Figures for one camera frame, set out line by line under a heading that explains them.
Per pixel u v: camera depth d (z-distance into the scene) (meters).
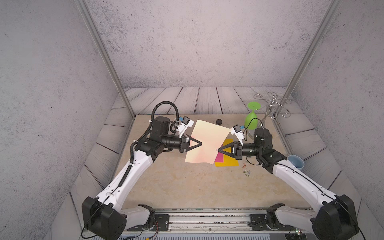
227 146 0.67
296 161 0.89
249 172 0.91
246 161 0.67
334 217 0.39
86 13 0.71
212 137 0.64
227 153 0.67
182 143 0.59
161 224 0.73
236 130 0.65
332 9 0.71
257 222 0.73
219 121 1.05
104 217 0.37
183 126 0.62
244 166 0.93
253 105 0.87
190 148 0.64
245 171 0.91
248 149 0.63
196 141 0.65
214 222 0.74
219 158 0.69
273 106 0.89
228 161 0.96
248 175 0.89
